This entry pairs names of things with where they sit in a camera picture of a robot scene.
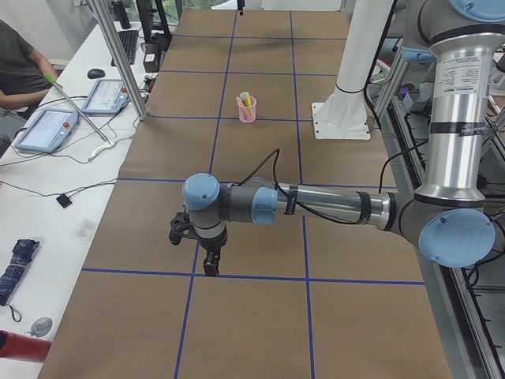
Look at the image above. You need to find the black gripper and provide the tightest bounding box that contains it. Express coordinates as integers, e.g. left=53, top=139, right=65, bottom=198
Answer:
left=198, top=232, right=228, bottom=276

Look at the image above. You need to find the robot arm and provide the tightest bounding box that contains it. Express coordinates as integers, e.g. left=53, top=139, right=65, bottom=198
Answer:
left=169, top=1, right=504, bottom=276

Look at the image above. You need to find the pink mesh pen holder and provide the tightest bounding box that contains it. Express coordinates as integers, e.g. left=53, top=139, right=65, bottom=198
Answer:
left=238, top=96, right=256, bottom=123

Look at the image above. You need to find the black monitor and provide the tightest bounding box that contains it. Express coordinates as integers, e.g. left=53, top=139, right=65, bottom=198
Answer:
left=135, top=0, right=172, bottom=50

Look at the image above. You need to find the black keyboard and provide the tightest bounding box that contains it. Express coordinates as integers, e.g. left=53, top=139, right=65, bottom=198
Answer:
left=118, top=29, right=140, bottom=65

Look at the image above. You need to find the black bottle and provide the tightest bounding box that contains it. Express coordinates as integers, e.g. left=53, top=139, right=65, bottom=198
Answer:
left=111, top=0, right=131, bottom=29

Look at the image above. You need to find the small black sensor box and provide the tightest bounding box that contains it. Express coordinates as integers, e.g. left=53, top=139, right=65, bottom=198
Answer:
left=56, top=193, right=73, bottom=208

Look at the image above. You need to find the far teach pendant tablet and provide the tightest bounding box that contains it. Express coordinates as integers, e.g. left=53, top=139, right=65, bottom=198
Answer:
left=82, top=79, right=129, bottom=115

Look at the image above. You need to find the teach pendant tablet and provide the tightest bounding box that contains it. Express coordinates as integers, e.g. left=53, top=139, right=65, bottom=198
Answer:
left=82, top=79, right=129, bottom=115
left=14, top=108, right=80, bottom=152

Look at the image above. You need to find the black computer mouse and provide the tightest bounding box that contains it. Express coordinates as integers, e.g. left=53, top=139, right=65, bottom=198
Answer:
left=87, top=68, right=106, bottom=79

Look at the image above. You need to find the folded blue umbrella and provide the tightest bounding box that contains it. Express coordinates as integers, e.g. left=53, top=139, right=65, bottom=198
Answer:
left=1, top=239, right=40, bottom=306

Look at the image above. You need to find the red bottle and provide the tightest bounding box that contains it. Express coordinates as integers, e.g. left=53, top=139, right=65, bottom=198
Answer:
left=0, top=330, right=51, bottom=363

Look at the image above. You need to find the metal rod with green tip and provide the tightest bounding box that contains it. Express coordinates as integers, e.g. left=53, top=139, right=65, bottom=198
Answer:
left=43, top=73, right=112, bottom=145

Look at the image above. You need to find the near teach pendant tablet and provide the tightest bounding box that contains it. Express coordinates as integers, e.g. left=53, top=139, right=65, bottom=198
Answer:
left=14, top=108, right=80, bottom=152

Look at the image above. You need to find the seated person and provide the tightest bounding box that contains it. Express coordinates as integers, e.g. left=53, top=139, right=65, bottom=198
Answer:
left=0, top=18, right=60, bottom=119

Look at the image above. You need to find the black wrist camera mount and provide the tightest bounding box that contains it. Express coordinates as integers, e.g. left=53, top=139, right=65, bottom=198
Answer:
left=168, top=212, right=196, bottom=246

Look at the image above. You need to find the aluminium frame post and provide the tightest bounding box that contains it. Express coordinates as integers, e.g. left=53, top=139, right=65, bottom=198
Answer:
left=88, top=0, right=147, bottom=121

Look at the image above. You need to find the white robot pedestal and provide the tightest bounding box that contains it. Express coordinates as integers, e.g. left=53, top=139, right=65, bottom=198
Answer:
left=312, top=0, right=395, bottom=141

